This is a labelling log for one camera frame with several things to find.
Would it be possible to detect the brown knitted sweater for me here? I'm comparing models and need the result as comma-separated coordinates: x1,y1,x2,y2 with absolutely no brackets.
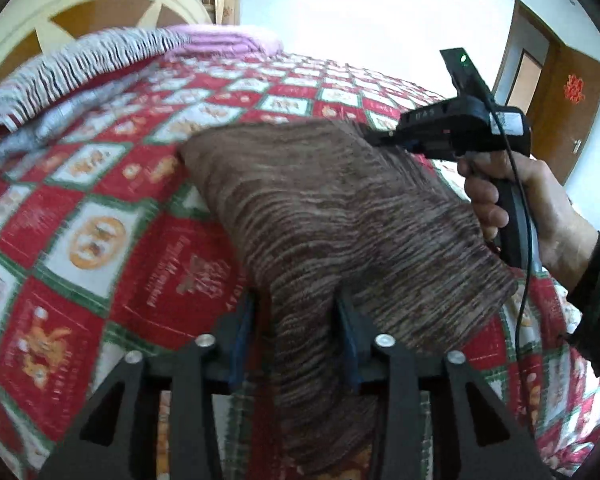
181,120,517,474

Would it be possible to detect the person's right hand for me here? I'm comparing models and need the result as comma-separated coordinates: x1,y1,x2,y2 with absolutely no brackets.
457,152,598,292

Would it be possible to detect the brown wooden door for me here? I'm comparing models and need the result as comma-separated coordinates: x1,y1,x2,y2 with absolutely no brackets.
527,46,600,183

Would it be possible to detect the red door decoration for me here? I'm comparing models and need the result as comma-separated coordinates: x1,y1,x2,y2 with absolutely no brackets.
564,74,585,105

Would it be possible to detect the red checkered patchwork bedspread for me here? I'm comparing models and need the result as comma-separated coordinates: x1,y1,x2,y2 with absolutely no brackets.
0,54,600,479

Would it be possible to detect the folded pink blanket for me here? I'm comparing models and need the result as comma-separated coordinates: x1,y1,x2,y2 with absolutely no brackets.
171,24,283,58

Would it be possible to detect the striped pillow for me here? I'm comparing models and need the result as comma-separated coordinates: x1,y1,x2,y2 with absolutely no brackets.
0,27,187,142

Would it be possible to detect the cream and brown headboard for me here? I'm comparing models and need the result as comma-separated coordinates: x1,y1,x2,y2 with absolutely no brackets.
0,0,211,83

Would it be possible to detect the black cable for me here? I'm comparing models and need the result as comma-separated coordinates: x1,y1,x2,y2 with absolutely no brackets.
479,86,537,371

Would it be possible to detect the dark door frame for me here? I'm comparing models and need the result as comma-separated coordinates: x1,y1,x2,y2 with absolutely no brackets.
493,0,562,113

